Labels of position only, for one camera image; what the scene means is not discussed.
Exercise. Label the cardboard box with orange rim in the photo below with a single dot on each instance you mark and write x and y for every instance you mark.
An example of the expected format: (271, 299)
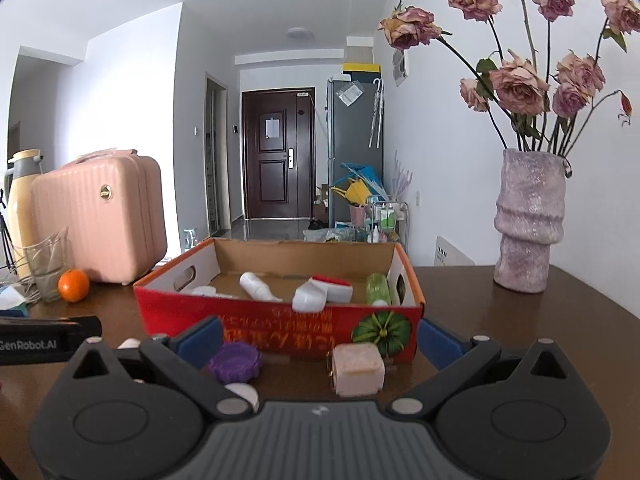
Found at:
(300, 332)

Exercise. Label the bundle of pale pink hangers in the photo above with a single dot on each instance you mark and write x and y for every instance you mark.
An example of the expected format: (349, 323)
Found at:
(402, 177)

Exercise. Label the grey refrigerator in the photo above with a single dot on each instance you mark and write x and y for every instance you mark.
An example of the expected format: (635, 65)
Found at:
(350, 130)

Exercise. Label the blue tissue pack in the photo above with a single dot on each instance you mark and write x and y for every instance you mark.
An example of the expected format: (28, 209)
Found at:
(12, 300)

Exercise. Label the white plastic bottle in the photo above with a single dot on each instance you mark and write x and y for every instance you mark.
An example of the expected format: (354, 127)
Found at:
(257, 286)

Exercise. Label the dried pink rose bouquet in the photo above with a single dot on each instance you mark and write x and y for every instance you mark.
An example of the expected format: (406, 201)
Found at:
(520, 85)

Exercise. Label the pink square box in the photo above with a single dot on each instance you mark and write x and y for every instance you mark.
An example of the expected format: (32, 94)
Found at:
(357, 370)

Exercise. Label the black tripod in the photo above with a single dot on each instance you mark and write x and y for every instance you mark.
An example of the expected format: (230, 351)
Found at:
(6, 235)

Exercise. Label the clear packet on refrigerator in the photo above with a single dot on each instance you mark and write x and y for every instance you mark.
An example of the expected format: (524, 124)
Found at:
(349, 94)

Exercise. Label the pink textured vase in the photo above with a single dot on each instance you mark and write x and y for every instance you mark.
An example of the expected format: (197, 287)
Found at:
(530, 220)

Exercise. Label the white board with print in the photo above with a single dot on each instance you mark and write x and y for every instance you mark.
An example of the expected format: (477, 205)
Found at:
(452, 252)

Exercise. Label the dark brown entrance door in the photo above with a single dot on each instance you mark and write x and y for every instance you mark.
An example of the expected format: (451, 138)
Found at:
(277, 160)

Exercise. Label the orange fruit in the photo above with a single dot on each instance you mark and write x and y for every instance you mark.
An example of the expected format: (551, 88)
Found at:
(73, 285)

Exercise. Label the purple ridged lid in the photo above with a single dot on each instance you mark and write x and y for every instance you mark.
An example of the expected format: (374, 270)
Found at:
(236, 362)

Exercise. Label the green plastic bottle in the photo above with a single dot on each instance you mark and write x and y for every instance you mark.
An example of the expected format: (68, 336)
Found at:
(378, 287)

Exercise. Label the blue folded plastic items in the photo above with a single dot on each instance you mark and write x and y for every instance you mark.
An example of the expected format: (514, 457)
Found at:
(360, 170)

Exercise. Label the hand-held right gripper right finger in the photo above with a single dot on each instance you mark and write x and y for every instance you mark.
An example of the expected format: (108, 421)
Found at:
(440, 345)

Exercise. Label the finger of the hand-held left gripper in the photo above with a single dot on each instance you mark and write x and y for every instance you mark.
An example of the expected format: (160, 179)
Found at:
(90, 327)

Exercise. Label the pink plastic bucket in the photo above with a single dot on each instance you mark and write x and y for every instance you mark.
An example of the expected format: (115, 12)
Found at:
(357, 214)

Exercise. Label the metal rack with bottles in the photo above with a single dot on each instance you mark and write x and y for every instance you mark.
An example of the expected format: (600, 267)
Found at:
(387, 220)

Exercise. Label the yellow and black box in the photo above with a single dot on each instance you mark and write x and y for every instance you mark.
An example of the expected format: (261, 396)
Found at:
(361, 68)

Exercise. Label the white wall panel box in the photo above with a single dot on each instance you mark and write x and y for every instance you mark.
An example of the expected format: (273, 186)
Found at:
(400, 67)

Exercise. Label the clear plastic bag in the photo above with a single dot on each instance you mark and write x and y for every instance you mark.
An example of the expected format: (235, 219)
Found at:
(325, 235)

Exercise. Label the pink hard-shell suitcase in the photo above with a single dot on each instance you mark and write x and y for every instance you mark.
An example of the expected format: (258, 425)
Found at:
(100, 220)

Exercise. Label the beige thermos jug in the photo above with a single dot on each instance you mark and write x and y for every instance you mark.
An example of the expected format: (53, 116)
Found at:
(22, 200)

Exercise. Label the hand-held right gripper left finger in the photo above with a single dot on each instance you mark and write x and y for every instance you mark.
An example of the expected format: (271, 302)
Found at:
(200, 342)

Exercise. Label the clear glass cup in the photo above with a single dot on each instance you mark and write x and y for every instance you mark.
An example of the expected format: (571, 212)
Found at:
(45, 270)

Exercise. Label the white bottle with red cap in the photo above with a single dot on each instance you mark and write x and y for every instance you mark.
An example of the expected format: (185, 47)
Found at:
(320, 294)

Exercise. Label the round ceiling lamp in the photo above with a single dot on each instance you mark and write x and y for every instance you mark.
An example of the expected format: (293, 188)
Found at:
(300, 33)

